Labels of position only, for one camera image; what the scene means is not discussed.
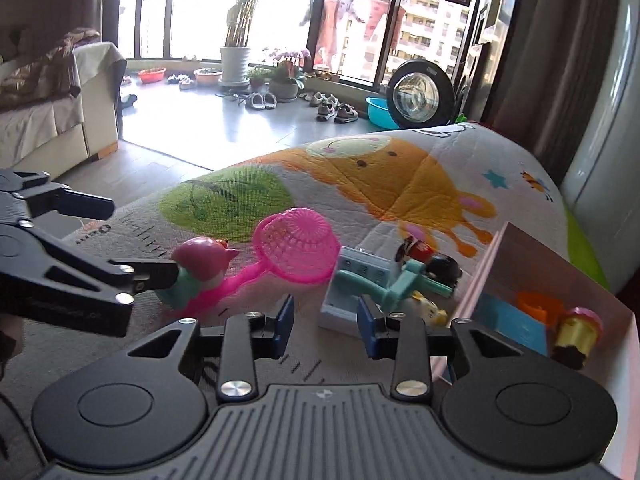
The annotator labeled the pink cardboard box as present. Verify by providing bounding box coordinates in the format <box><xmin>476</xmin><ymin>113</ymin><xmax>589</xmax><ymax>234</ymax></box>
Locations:
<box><xmin>450</xmin><ymin>221</ymin><xmax>640</xmax><ymax>476</ymax></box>

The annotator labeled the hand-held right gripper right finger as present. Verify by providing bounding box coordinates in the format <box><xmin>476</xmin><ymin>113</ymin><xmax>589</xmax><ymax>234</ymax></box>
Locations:
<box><xmin>357</xmin><ymin>295</ymin><xmax>526</xmax><ymax>405</ymax></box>

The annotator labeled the yellow and white figure toy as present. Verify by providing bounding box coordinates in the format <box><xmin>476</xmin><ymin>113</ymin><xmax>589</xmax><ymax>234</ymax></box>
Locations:
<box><xmin>405</xmin><ymin>292</ymin><xmax>449</xmax><ymax>328</ymax></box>

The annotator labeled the brown blanket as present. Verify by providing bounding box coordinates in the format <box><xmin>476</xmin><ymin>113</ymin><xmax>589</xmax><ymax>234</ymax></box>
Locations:
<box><xmin>0</xmin><ymin>27</ymin><xmax>101</xmax><ymax>111</ymax></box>

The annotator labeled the black window frame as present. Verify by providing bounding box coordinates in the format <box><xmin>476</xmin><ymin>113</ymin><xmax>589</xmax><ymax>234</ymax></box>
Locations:
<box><xmin>310</xmin><ymin>0</ymin><xmax>501</xmax><ymax>86</ymax></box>

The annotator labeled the blue plastic basin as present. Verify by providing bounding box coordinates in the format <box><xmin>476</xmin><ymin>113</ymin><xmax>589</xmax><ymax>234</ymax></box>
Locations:
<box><xmin>365</xmin><ymin>96</ymin><xmax>401</xmax><ymax>130</ymax></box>

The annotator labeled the grey-brown curtain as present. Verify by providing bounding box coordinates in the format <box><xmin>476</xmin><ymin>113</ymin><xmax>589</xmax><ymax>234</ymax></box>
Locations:
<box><xmin>480</xmin><ymin>0</ymin><xmax>621</xmax><ymax>176</ymax></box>

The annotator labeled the teal plastic toy piece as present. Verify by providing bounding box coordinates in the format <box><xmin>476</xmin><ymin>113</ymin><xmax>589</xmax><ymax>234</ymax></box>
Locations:
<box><xmin>372</xmin><ymin>258</ymin><xmax>453</xmax><ymax>318</ymax></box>

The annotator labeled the hanging laundry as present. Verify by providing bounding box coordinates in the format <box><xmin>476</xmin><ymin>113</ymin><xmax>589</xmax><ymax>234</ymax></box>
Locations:
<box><xmin>300</xmin><ymin>0</ymin><xmax>406</xmax><ymax>71</ymax></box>

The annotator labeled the orange plastic toy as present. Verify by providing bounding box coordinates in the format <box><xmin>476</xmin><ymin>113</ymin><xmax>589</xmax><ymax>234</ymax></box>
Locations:
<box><xmin>517</xmin><ymin>291</ymin><xmax>566</xmax><ymax>328</ymax></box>

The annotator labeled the cream sofa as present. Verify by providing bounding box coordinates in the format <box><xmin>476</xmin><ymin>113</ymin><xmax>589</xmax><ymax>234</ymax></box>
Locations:
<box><xmin>0</xmin><ymin>27</ymin><xmax>128</xmax><ymax>181</ymax></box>

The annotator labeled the blue card box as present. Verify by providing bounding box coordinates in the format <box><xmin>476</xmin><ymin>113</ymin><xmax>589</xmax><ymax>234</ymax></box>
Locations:
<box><xmin>472</xmin><ymin>292</ymin><xmax>553</xmax><ymax>356</ymax></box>

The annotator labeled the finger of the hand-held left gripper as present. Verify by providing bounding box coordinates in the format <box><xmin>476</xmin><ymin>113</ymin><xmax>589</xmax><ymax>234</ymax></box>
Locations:
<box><xmin>0</xmin><ymin>225</ymin><xmax>181</xmax><ymax>338</ymax></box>
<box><xmin>0</xmin><ymin>170</ymin><xmax>116</xmax><ymax>226</ymax></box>

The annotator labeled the printed cartoon play mat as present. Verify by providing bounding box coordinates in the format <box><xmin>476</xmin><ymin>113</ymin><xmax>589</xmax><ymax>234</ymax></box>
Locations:
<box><xmin>0</xmin><ymin>122</ymin><xmax>611</xmax><ymax>480</ymax></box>

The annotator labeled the pink flowering potted plant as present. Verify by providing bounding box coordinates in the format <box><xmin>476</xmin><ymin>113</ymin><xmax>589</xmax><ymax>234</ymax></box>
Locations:
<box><xmin>262</xmin><ymin>47</ymin><xmax>311</xmax><ymax>103</ymax></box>

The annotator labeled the row of shoes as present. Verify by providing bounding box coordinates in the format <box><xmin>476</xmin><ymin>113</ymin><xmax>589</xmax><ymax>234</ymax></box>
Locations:
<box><xmin>167</xmin><ymin>74</ymin><xmax>361</xmax><ymax>124</ymax></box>

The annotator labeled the pink toy net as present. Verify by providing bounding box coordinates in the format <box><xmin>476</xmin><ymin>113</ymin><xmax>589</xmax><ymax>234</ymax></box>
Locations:
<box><xmin>187</xmin><ymin>208</ymin><xmax>342</xmax><ymax>318</ymax></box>

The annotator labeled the round ring mirror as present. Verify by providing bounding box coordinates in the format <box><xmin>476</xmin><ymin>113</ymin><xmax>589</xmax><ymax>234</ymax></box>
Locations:
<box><xmin>387</xmin><ymin>42</ymin><xmax>493</xmax><ymax>131</ymax></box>

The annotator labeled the red and black figure toy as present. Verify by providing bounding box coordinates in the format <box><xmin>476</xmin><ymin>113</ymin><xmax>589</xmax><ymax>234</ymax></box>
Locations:
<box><xmin>395</xmin><ymin>236</ymin><xmax>463</xmax><ymax>291</ymax></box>

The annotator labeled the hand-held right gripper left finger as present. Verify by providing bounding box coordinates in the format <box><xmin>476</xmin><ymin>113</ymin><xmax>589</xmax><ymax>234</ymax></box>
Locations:
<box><xmin>127</xmin><ymin>294</ymin><xmax>296</xmax><ymax>405</ymax></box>

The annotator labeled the pink pig figure toy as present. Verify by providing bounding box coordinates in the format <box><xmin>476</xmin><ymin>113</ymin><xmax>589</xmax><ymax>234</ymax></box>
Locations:
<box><xmin>155</xmin><ymin>236</ymin><xmax>241</xmax><ymax>313</ymax></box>

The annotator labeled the yellow and pink cupcake toy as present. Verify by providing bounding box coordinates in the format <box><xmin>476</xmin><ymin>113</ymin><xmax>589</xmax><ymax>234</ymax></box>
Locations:
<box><xmin>552</xmin><ymin>306</ymin><xmax>605</xmax><ymax>371</ymax></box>

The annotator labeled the tall plant in white pot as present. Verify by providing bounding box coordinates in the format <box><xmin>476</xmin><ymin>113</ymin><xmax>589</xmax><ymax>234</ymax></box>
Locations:
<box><xmin>220</xmin><ymin>0</ymin><xmax>283</xmax><ymax>86</ymax></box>

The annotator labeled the small green potted plant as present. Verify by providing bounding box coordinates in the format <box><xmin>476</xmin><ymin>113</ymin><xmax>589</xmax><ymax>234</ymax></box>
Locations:
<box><xmin>247</xmin><ymin>66</ymin><xmax>271</xmax><ymax>92</ymax></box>

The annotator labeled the white standing air conditioner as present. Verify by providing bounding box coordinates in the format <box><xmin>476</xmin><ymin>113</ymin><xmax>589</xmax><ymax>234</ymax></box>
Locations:
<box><xmin>560</xmin><ymin>0</ymin><xmax>640</xmax><ymax>281</ymax></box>

